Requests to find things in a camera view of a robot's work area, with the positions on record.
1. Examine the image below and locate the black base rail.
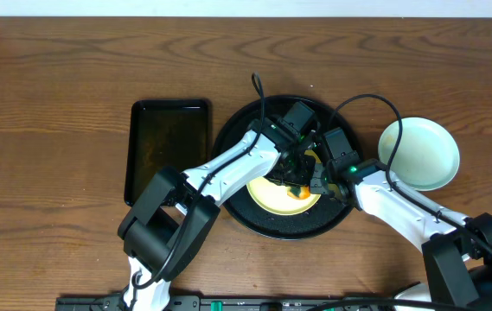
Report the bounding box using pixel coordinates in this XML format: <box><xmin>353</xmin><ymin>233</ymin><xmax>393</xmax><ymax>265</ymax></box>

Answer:
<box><xmin>54</xmin><ymin>295</ymin><xmax>402</xmax><ymax>311</ymax></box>

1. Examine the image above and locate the round black tray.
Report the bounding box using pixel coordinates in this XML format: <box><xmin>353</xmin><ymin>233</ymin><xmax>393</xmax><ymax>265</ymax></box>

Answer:
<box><xmin>211</xmin><ymin>95</ymin><xmax>363</xmax><ymax>240</ymax></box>

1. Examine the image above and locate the mint green plate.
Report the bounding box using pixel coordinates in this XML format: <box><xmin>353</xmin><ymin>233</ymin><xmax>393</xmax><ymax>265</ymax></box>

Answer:
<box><xmin>378</xmin><ymin>117</ymin><xmax>460</xmax><ymax>191</ymax></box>

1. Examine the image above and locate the yellow plate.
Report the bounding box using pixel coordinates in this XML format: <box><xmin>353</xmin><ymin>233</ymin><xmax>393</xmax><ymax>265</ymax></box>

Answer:
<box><xmin>246</xmin><ymin>149</ymin><xmax>342</xmax><ymax>217</ymax></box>

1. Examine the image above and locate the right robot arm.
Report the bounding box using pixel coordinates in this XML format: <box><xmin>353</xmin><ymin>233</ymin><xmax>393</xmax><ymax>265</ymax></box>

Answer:
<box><xmin>309</xmin><ymin>159</ymin><xmax>492</xmax><ymax>310</ymax></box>

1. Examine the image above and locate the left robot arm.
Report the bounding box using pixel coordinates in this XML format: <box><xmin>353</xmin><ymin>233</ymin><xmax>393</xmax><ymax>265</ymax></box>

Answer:
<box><xmin>118</xmin><ymin>117</ymin><xmax>317</xmax><ymax>310</ymax></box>

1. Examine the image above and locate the black rectangular water tray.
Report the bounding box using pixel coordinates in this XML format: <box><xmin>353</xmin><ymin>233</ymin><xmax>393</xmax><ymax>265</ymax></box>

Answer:
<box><xmin>124</xmin><ymin>98</ymin><xmax>211</xmax><ymax>206</ymax></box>

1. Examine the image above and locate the green and yellow sponge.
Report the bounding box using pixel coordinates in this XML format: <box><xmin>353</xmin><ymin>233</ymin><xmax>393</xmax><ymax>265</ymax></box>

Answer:
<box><xmin>287</xmin><ymin>186</ymin><xmax>311</xmax><ymax>200</ymax></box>

